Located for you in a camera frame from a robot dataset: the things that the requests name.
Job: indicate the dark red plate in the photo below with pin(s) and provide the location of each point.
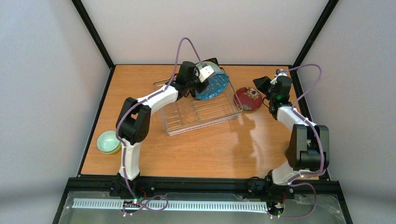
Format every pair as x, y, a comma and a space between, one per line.
248, 98

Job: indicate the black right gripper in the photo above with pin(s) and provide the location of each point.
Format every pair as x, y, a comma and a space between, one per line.
267, 84

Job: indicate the black frame post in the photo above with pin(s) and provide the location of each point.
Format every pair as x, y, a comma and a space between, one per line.
320, 23
80, 8

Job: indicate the black frame post right rear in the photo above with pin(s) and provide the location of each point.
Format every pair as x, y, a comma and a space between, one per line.
320, 23

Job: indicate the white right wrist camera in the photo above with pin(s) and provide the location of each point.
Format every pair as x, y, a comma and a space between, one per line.
278, 73

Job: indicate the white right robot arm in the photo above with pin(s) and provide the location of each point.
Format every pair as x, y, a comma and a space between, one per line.
308, 151

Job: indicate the green yellow small bowl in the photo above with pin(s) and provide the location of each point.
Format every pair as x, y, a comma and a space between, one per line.
108, 143

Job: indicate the black frame post left rear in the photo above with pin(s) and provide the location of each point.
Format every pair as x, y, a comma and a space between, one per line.
80, 8

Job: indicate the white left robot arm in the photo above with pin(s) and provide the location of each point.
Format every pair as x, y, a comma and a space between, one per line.
133, 124

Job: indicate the light green round plate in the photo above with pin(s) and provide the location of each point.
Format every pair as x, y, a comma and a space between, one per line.
213, 65

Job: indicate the wire metal dish rack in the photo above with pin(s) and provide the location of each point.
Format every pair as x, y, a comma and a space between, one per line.
190, 113

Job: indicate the blue polka dot plate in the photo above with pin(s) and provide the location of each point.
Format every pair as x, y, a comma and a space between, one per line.
217, 84

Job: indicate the white slotted cable duct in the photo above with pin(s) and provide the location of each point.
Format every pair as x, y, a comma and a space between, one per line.
118, 204

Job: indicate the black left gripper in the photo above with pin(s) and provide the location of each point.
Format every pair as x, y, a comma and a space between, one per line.
200, 82

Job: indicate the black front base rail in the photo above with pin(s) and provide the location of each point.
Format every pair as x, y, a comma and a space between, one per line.
251, 188

